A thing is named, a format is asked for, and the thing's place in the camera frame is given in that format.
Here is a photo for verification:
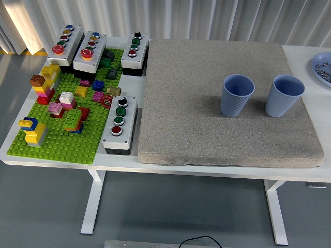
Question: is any blue ribbed cup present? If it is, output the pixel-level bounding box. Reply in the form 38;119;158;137
220;74;255;118
264;74;305;118

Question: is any grey-brown mat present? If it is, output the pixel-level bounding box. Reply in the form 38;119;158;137
137;38;325;169

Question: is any four-button control box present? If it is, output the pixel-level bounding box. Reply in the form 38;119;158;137
121;31;150;77
102;95;139;156

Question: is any red valve handwheel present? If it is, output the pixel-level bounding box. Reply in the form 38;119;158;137
100;95;114;109

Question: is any dark grey cylinder part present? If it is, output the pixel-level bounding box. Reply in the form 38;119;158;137
102;49;116;62

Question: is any green brick stack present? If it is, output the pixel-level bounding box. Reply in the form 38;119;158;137
63;108;85;134

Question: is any five-button control box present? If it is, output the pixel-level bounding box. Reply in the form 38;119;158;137
73;30;108;81
47;24;85;74

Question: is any white table leg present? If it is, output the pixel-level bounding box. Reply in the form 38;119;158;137
263;180;289;246
80;169;106;235

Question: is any white curtain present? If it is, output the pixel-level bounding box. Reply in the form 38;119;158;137
0;0;331;55

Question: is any green brick baseplate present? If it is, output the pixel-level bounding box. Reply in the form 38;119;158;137
6;48;125;165

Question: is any pink white red brick stack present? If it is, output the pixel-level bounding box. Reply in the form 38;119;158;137
47;102;65;119

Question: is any brown yellow red brick tower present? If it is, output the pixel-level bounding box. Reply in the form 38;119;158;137
29;74;55;105

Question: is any yellow white brick tower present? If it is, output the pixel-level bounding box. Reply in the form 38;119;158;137
40;64;62;90

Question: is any blue yellow grey brick stack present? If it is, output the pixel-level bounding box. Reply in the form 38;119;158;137
18;117;49;148

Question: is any blue plate with metal nuts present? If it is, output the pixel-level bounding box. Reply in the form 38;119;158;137
311;52;331;88

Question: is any black cable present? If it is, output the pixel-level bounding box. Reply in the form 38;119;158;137
179;235;223;248

